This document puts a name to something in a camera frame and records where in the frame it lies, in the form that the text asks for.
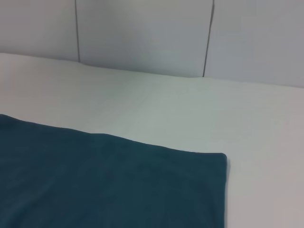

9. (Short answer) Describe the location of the teal blue shirt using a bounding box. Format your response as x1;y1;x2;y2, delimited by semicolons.
0;114;228;228

